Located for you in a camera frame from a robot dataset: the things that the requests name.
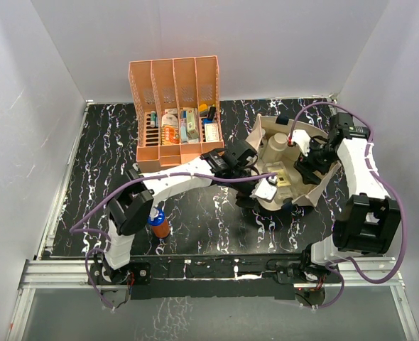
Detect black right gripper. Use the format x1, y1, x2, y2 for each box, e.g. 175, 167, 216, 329
293, 136, 339, 184

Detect cream cylindrical bottle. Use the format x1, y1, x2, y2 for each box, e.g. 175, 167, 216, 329
261, 132, 289, 163

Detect tall clear square bottle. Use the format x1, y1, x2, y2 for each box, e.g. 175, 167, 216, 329
271, 167, 294, 200

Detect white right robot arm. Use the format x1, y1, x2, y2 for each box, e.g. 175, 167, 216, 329
289, 112, 401, 282

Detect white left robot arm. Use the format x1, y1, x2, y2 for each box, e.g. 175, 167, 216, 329
103, 140, 259, 283

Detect white red label card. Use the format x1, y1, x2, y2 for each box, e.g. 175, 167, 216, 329
204, 123, 220, 142

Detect green cardboard box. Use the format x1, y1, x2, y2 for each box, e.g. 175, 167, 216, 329
185, 108, 199, 139

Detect orange spiral notebook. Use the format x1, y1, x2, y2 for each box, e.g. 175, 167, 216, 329
161, 126, 180, 146

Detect white label packet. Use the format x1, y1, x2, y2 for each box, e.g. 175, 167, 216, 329
161, 108, 179, 128

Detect peach plastic desk organizer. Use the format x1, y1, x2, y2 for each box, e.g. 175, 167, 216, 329
129, 55, 224, 172

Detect green white glue stick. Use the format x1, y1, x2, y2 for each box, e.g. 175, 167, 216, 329
150, 111, 156, 128

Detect orange bottle blue cap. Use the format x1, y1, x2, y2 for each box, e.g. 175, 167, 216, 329
148, 207, 170, 239

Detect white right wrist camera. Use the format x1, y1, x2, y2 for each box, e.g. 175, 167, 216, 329
288, 129, 311, 156

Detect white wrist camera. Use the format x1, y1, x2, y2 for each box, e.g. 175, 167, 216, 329
288, 129, 311, 156
250, 176, 278, 202

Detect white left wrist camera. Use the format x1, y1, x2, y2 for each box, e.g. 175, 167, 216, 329
250, 176, 278, 202

